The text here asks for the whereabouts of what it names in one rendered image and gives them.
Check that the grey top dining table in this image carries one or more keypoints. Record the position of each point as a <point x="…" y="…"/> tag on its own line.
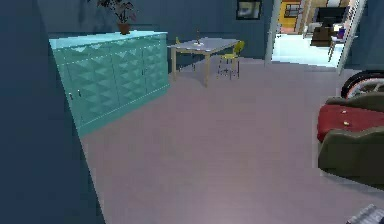
<point x="208" y="45"/>

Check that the yellow chair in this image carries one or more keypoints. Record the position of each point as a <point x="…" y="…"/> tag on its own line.
<point x="233" y="55"/>

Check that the small yellow bottle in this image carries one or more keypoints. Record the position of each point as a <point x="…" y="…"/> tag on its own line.
<point x="177" y="40"/>

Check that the dark candle on plate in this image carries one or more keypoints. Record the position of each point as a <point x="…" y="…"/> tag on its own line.
<point x="198" y="39"/>

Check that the teal patterned sideboard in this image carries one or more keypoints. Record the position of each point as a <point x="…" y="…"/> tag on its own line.
<point x="113" y="76"/>

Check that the potted house plant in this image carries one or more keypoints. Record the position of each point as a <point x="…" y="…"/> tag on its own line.
<point x="120" y="13"/>

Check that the red seat cushion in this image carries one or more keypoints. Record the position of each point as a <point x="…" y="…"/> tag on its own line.
<point x="350" y="120"/>

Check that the dark green armchair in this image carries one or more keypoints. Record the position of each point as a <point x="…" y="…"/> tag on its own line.
<point x="353" y="153"/>

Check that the black television set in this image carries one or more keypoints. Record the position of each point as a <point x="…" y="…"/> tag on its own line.
<point x="330" y="14"/>

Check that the black and white wheel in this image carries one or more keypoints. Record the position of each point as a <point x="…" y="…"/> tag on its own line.
<point x="361" y="83"/>

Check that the grey striped cloth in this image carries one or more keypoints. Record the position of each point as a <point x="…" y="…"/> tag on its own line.
<point x="366" y="215"/>

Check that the dark framed wall picture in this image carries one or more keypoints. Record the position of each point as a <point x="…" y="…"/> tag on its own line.
<point x="248" y="9"/>

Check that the yellow framed wall art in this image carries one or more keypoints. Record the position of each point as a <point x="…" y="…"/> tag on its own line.
<point x="288" y="13"/>

